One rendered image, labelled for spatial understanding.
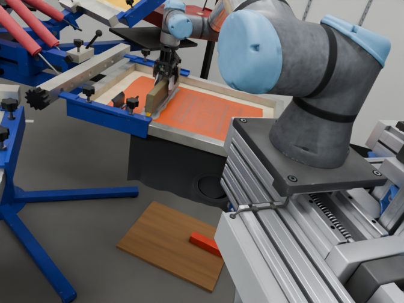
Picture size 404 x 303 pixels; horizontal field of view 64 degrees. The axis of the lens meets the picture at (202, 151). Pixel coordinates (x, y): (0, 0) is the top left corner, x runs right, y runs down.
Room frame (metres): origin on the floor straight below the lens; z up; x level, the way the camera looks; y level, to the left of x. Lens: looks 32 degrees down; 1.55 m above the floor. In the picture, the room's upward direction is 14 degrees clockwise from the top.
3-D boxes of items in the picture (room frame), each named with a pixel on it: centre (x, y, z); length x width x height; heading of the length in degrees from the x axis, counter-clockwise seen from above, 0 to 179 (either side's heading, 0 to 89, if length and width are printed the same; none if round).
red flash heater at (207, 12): (2.50, 0.33, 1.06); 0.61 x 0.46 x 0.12; 145
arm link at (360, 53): (0.56, -0.19, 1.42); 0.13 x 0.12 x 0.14; 112
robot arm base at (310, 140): (0.57, -0.20, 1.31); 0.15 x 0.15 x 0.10
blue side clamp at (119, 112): (0.99, 0.35, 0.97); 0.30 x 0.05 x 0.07; 85
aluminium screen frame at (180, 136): (1.25, 0.09, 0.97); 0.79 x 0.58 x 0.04; 85
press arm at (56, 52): (1.29, 0.65, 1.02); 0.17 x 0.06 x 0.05; 85
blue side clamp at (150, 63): (1.54, 0.30, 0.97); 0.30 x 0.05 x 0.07; 85
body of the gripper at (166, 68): (1.23, 0.22, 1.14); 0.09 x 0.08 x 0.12; 175
